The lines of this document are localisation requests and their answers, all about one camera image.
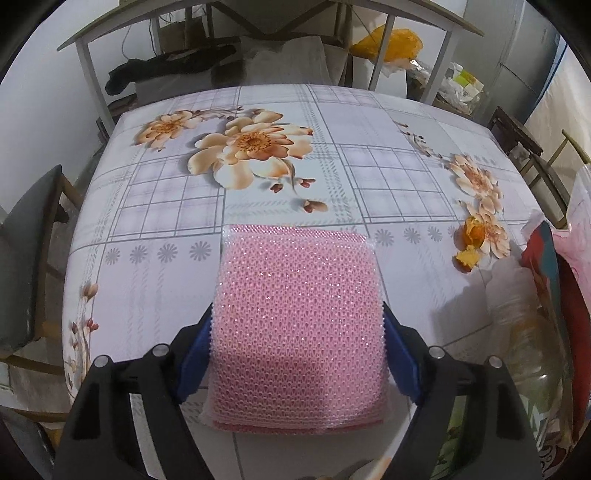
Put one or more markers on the red printed bag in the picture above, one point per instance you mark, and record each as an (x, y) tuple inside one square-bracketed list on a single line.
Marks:
[(572, 323)]

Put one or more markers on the black cloth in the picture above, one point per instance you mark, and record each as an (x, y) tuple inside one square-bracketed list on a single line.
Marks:
[(157, 64)]

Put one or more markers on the dark wooden stool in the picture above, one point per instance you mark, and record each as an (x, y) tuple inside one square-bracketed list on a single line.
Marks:
[(512, 127)]

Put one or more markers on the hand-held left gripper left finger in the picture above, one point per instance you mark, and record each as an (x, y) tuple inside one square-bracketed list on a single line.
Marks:
[(194, 364)]

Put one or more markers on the light wooden chair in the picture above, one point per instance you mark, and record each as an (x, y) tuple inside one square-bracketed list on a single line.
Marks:
[(549, 175)]

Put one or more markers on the dark seat wooden chair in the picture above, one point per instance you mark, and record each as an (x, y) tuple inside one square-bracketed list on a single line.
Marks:
[(27, 258)]

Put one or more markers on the orange peel piece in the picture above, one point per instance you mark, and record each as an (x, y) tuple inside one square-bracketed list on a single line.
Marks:
[(466, 259), (475, 229)]

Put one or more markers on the green label plastic bottle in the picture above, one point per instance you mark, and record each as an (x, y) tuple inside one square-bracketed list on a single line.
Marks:
[(521, 314)]

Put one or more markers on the yellow plastic bag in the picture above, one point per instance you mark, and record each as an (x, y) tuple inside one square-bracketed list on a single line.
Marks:
[(392, 44)]

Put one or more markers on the white plastic bag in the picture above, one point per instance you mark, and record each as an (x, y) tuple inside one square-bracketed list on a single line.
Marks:
[(461, 83)]

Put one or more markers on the grey top side table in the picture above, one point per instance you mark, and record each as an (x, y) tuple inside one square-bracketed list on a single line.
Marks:
[(92, 34)]

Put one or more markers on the grey refrigerator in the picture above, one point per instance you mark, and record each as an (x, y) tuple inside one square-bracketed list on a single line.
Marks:
[(521, 46)]

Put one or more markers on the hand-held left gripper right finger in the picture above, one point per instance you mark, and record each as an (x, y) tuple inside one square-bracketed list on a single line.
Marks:
[(401, 360)]

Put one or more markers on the pink mesh scouring sponge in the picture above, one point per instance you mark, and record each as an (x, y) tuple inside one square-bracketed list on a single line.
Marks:
[(295, 323)]

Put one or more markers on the white pillow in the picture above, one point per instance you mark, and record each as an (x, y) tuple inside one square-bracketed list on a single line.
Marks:
[(286, 60)]

